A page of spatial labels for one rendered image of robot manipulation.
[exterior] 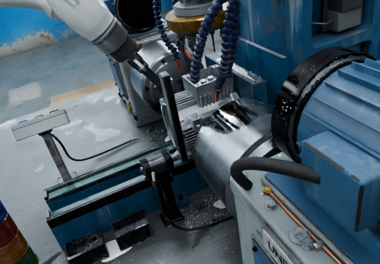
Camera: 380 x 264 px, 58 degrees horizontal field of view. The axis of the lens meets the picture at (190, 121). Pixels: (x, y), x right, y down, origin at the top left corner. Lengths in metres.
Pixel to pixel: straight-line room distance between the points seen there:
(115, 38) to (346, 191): 0.68
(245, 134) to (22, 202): 0.89
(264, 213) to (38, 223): 0.85
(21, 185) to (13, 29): 5.25
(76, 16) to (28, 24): 5.65
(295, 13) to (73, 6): 0.53
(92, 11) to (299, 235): 0.66
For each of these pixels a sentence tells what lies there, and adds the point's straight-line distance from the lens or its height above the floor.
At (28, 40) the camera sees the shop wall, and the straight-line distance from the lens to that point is 6.58.
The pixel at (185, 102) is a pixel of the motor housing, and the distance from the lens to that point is 0.98.
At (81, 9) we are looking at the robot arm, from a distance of 0.88.
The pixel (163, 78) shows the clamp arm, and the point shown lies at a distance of 0.79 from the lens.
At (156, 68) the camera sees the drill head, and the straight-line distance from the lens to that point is 1.18.
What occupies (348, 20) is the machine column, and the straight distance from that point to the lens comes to 1.05.
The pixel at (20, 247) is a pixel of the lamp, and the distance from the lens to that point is 0.73.
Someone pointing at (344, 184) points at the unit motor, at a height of 1.30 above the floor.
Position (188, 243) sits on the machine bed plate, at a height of 0.80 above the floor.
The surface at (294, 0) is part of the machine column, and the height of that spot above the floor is 1.34.
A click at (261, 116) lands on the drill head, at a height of 1.16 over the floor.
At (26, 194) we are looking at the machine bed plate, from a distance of 1.38.
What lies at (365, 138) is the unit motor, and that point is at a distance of 0.42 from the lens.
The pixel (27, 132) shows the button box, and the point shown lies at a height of 1.05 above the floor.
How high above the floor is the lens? 1.56
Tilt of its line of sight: 31 degrees down
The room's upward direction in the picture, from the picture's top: 11 degrees counter-clockwise
